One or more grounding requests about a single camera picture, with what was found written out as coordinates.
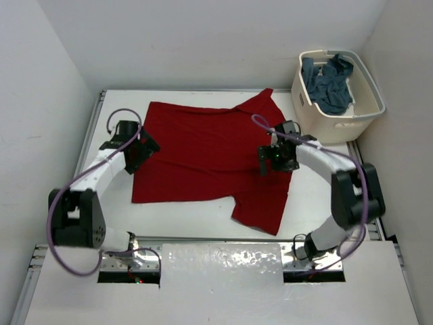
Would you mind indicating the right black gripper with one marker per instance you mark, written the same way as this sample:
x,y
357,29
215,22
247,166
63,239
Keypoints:
x,y
290,166

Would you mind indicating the red t shirt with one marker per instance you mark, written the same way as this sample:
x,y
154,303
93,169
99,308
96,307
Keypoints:
x,y
211,153

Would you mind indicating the blue t shirt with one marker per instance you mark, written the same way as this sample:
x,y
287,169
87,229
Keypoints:
x,y
327,85

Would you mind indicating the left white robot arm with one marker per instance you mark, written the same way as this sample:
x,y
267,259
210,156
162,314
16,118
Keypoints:
x,y
77,218

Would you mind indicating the reflective foil panel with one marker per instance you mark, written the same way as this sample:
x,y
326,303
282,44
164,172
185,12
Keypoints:
x,y
242,265

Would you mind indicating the cream laundry basket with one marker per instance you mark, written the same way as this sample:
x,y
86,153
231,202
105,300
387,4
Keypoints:
x,y
348,124

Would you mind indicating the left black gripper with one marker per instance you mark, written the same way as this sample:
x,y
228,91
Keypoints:
x,y
147,147

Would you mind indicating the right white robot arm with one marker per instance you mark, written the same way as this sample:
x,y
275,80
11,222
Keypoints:
x,y
356,194

